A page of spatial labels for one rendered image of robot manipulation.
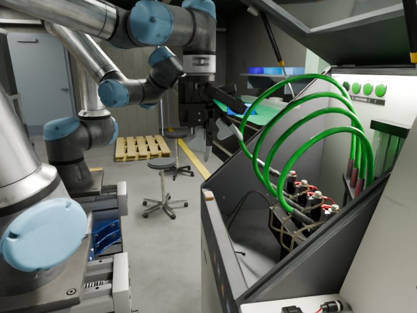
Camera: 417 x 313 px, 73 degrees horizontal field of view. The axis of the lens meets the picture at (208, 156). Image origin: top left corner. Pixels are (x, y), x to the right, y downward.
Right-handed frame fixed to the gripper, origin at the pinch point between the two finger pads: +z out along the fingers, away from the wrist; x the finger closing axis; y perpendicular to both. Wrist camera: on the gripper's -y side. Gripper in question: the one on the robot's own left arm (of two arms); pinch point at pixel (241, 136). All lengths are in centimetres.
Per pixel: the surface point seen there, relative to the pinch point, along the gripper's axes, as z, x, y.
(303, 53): -18, -343, -158
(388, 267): 33.9, 34.2, -2.6
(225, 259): 21.4, 11.2, 25.6
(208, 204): 11.5, -20.1, 25.7
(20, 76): -397, -494, 247
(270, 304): 28.6, 29.1, 19.5
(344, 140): 28.7, -26.9, -29.0
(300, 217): 22.9, 18.8, 3.0
